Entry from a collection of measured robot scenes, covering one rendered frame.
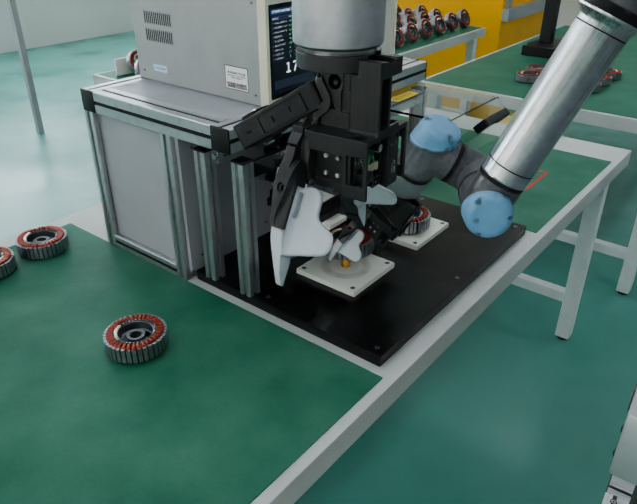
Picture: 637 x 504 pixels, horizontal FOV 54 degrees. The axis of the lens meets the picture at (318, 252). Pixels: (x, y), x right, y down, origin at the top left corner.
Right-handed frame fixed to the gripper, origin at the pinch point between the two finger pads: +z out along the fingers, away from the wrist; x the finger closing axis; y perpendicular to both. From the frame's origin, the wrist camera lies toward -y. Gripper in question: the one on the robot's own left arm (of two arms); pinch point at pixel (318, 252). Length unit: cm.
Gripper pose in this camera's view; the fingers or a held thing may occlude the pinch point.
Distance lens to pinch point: 62.4
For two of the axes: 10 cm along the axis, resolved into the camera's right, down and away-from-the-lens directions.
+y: 8.3, 2.7, -4.9
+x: 5.6, -4.1, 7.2
